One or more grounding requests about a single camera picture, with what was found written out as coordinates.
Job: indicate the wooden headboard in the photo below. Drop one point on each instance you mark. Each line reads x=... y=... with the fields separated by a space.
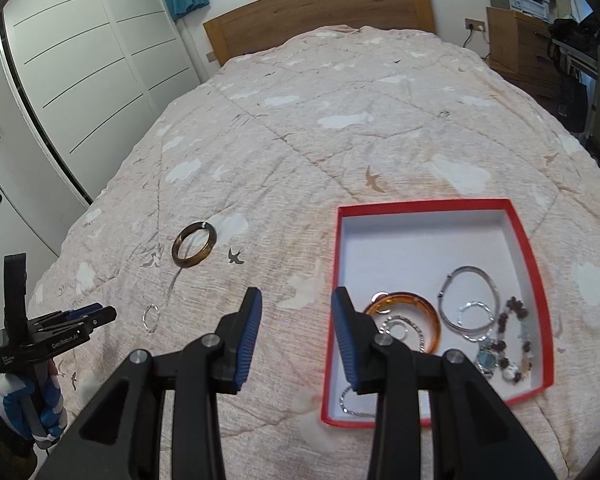
x=320 y=15

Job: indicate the white door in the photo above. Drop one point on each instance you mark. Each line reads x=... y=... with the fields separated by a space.
x=20 y=240

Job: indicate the person's left forearm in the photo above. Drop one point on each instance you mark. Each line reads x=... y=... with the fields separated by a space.
x=0 y=455

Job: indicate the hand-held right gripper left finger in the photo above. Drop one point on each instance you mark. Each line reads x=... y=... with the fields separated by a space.
x=247 y=340

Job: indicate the small twisted silver hoop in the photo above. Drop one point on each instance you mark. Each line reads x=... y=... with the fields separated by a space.
x=472 y=304

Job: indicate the wall socket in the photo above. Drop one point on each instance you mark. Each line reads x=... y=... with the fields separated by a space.
x=475 y=24

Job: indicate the amber resin bangle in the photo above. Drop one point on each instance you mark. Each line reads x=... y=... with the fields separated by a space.
x=405 y=297

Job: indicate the small blue dial watch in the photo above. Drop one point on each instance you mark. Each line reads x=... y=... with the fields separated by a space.
x=486 y=360

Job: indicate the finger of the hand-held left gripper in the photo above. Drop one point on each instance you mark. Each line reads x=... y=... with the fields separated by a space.
x=100 y=317
x=80 y=311

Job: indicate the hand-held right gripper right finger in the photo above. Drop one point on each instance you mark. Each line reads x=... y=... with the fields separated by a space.
x=344 y=345

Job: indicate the wooden dresser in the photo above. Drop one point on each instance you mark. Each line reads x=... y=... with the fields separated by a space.
x=520 y=45

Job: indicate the person's left hand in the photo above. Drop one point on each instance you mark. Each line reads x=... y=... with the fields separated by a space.
x=15 y=400

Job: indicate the white wardrobe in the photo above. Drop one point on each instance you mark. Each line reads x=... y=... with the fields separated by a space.
x=90 y=60

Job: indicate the large twisted silver hoop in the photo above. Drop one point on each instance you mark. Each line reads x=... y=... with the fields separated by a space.
x=415 y=327

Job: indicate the red jewelry box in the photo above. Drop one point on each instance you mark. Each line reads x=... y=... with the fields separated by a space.
x=430 y=240

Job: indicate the dark brown bangle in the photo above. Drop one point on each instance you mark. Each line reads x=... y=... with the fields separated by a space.
x=190 y=262

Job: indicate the beige bird print bedspread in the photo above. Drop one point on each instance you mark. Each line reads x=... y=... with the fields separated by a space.
x=330 y=160

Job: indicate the thin metal bangle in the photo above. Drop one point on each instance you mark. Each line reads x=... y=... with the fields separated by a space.
x=462 y=271

